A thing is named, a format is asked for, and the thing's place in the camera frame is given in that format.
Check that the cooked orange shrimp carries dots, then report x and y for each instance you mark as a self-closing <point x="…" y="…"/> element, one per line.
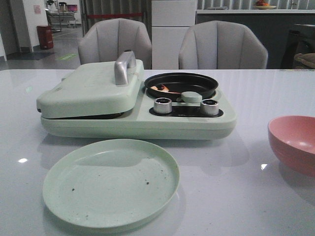
<point x="164" y="89"/>

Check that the mint green breakfast maker lid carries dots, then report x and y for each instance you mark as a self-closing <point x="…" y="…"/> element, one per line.
<point x="94" y="89"/>

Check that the pink bowl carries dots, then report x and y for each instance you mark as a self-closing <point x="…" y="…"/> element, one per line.
<point x="292" y="140"/>

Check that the mint green breakfast maker base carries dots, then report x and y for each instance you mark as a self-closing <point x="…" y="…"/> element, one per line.
<point x="139" y="123"/>

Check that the left silver control knob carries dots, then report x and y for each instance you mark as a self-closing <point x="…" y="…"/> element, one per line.
<point x="162" y="105"/>

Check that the silver control knob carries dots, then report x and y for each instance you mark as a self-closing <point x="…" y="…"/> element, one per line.
<point x="209" y="107"/>
<point x="162" y="105"/>

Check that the black round frying pan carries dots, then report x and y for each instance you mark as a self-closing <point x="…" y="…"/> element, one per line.
<point x="181" y="82"/>

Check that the right silver control knob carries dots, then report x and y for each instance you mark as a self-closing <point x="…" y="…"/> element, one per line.
<point x="209" y="107"/>

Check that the mint green round plate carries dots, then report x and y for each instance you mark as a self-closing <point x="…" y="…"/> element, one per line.
<point x="114" y="185"/>

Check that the right grey upholstered chair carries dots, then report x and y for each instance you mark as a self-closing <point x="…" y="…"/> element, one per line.
<point x="221" y="45"/>

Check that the grey upholstered chair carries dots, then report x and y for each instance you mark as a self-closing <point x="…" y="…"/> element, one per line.
<point x="221" y="45"/>
<point x="107" y="40"/>

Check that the left grey upholstered chair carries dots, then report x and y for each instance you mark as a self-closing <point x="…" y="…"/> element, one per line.
<point x="107" y="40"/>

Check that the white refrigerator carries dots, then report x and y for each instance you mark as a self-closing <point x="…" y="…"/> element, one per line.
<point x="170" y="21"/>

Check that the red barrier belt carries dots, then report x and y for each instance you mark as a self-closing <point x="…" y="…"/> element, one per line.
<point x="110" y="16"/>

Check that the fruit plate on counter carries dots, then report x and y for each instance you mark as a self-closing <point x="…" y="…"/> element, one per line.
<point x="263" y="5"/>

